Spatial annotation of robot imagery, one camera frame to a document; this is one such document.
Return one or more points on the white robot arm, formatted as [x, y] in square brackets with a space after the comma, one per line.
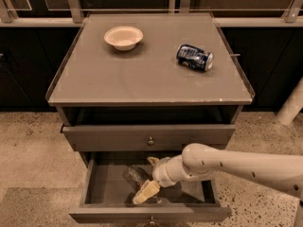
[283, 173]

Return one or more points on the grey top drawer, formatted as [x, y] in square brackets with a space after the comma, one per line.
[135, 137]

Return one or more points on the grey drawer cabinet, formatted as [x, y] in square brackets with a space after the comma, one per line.
[100, 85]

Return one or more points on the white cylindrical robot base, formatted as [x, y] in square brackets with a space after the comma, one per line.
[292, 106]

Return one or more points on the open grey middle drawer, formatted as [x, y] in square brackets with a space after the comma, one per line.
[108, 198]

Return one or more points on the round brass drawer knob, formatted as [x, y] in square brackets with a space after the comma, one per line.
[150, 142]

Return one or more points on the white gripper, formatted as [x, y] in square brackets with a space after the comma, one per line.
[160, 172]

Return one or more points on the clear plastic water bottle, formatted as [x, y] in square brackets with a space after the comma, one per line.
[135, 175]

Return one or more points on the grey metal wall rail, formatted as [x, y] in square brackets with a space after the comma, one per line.
[225, 13]

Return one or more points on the white paper bowl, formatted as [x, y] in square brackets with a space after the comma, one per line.
[123, 38]

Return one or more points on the blue soda can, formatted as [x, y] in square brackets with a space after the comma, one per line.
[194, 57]

